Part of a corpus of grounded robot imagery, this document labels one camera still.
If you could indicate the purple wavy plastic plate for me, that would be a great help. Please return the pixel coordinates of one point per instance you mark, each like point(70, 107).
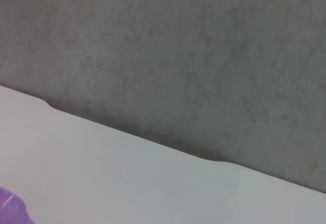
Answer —
point(11, 207)

